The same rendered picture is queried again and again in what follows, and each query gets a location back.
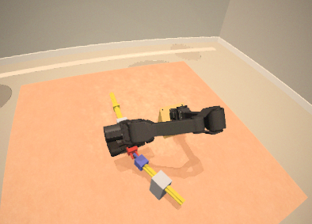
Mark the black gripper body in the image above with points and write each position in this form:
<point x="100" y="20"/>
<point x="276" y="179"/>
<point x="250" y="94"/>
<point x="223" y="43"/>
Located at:
<point x="116" y="148"/>

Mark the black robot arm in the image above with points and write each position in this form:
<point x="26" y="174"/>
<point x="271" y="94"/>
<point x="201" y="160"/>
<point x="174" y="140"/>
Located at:
<point x="182" y="121"/>

